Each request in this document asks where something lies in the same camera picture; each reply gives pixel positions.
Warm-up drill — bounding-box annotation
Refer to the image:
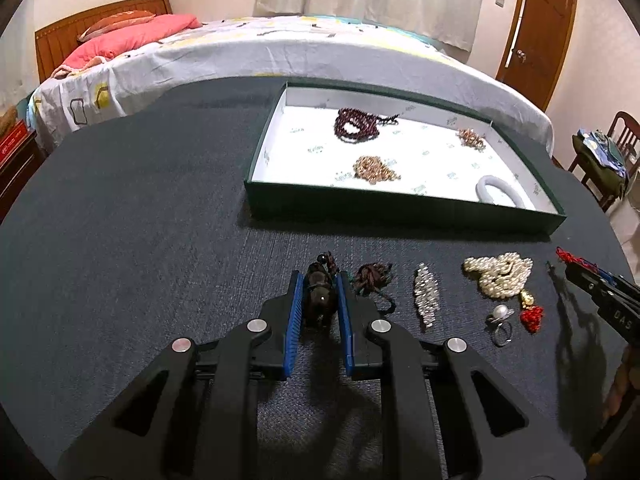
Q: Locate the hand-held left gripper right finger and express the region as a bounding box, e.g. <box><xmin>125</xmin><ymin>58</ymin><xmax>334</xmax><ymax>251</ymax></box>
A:
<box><xmin>335</xmin><ymin>270</ymin><xmax>586</xmax><ymax>480</ymax></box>

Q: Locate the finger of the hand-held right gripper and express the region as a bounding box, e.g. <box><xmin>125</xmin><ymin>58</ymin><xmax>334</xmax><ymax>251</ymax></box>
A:
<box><xmin>597</xmin><ymin>270</ymin><xmax>640</xmax><ymax>304</ymax></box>
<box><xmin>565</xmin><ymin>263</ymin><xmax>619</xmax><ymax>307</ymax></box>

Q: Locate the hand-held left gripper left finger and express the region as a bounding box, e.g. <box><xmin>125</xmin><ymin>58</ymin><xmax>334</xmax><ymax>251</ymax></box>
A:
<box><xmin>57</xmin><ymin>270</ymin><xmax>307</xmax><ymax>480</ymax></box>

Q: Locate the red tassel gold charm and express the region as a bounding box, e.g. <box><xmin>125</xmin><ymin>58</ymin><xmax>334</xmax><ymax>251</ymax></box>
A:
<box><xmin>517</xmin><ymin>290</ymin><xmax>546</xmax><ymax>333</ymax></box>
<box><xmin>555</xmin><ymin>246</ymin><xmax>591</xmax><ymax>267</ymax></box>

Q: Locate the white jade bangle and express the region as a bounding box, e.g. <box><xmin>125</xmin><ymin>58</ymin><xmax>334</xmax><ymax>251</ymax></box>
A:
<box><xmin>475</xmin><ymin>175</ymin><xmax>527</xmax><ymax>208</ymax></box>

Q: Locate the brown bead bracelet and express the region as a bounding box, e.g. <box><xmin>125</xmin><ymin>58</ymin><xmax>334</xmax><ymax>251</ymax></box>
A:
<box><xmin>353</xmin><ymin>154</ymin><xmax>402</xmax><ymax>183</ymax></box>

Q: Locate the green tray box white lining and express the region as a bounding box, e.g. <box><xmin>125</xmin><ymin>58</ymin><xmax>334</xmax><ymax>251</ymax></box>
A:
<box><xmin>243</xmin><ymin>78</ymin><xmax>567</xmax><ymax>237</ymax></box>

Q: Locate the dark red bead bracelet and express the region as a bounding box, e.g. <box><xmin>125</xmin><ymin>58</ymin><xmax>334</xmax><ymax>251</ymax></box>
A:
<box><xmin>334</xmin><ymin>106</ymin><xmax>399</xmax><ymax>141</ymax></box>

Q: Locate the person's right hand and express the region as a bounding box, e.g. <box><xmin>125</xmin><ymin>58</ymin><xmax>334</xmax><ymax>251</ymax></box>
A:
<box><xmin>605</xmin><ymin>347</ymin><xmax>640</xmax><ymax>426</ymax></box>

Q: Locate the silver crystal brooch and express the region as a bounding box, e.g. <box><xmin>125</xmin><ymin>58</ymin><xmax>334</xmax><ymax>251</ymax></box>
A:
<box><xmin>413</xmin><ymin>264</ymin><xmax>441</xmax><ymax>332</ymax></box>

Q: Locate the pile of clothes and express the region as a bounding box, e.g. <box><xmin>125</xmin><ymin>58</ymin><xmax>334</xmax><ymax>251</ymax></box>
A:
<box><xmin>572</xmin><ymin>129</ymin><xmax>633</xmax><ymax>196</ymax></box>

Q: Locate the wooden chair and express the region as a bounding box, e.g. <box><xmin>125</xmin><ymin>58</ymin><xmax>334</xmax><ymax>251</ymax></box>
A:
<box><xmin>567</xmin><ymin>111</ymin><xmax>640</xmax><ymax>213</ymax></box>

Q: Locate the brown wooden door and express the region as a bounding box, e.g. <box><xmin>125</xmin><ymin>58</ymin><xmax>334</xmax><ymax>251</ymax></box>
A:
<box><xmin>495</xmin><ymin>0</ymin><xmax>578</xmax><ymax>111</ymax></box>

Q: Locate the bed with patterned sheet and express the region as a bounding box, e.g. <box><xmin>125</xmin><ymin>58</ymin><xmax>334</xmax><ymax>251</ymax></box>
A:
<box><xmin>25</xmin><ymin>14</ymin><xmax>556</xmax><ymax>156</ymax></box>

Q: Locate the wooden nightstand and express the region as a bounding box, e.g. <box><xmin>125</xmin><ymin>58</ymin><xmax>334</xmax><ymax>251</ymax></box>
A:
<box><xmin>0</xmin><ymin>127</ymin><xmax>46</xmax><ymax>221</ymax></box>

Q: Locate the pink pillow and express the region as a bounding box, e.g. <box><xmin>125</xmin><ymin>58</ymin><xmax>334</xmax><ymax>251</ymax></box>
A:
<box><xmin>52</xmin><ymin>14</ymin><xmax>203</xmax><ymax>78</ymax></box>

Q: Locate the red box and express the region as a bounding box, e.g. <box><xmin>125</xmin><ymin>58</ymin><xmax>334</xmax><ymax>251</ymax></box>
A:
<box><xmin>0</xmin><ymin>119</ymin><xmax>26</xmax><ymax>168</ymax></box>

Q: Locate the brown patterned pillow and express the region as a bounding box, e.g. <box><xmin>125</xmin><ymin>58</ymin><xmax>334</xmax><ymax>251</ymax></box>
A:
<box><xmin>76</xmin><ymin>10</ymin><xmax>156</xmax><ymax>43</ymax></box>

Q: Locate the wooden headboard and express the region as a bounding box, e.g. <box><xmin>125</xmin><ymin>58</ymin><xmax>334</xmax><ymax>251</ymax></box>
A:
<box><xmin>34</xmin><ymin>0</ymin><xmax>173</xmax><ymax>83</ymax></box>

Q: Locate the white pearl necklace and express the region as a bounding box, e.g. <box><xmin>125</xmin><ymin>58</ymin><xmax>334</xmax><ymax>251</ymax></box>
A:
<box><xmin>462</xmin><ymin>252</ymin><xmax>535</xmax><ymax>300</ymax></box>

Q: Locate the silver pearl ring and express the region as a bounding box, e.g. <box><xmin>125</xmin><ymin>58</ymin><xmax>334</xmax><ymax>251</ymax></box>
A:
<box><xmin>486</xmin><ymin>305</ymin><xmax>516</xmax><ymax>347</ymax></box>

